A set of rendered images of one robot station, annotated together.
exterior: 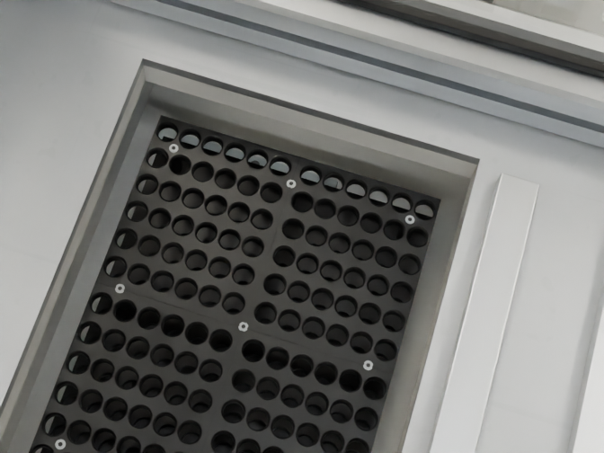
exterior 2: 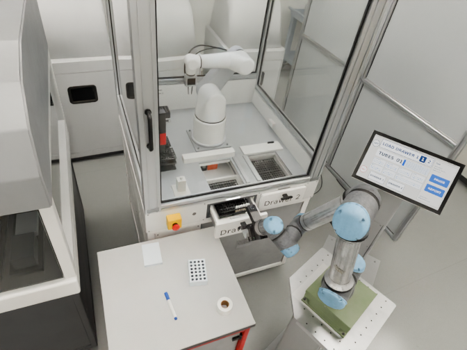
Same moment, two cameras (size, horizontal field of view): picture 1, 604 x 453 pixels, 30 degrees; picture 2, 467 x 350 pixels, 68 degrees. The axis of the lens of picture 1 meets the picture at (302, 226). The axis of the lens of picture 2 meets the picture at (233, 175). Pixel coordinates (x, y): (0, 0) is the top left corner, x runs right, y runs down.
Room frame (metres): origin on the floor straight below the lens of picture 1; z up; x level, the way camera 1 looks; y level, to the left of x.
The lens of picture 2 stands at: (1.38, -1.08, 2.27)
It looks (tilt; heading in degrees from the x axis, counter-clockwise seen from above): 42 degrees down; 145
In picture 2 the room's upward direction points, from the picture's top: 9 degrees clockwise
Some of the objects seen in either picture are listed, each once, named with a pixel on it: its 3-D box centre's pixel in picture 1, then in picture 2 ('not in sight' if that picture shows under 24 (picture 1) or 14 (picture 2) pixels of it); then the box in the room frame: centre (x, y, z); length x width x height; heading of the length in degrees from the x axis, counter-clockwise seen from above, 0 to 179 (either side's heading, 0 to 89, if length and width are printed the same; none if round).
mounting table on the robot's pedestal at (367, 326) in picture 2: not in sight; (331, 305); (0.98, -0.08, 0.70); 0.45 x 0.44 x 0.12; 15
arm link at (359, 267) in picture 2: not in sight; (347, 267); (0.96, -0.10, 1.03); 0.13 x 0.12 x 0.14; 115
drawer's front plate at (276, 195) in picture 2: not in sight; (282, 196); (0.37, 0.00, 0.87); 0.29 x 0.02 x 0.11; 82
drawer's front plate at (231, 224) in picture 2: not in sight; (240, 225); (0.46, -0.33, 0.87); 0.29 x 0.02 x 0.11; 82
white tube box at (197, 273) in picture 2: not in sight; (197, 272); (0.57, -0.63, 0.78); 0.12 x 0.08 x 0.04; 161
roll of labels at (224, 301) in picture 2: not in sight; (224, 305); (0.78, -0.59, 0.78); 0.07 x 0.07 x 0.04
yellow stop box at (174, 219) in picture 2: not in sight; (174, 221); (0.30, -0.65, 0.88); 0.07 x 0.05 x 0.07; 82
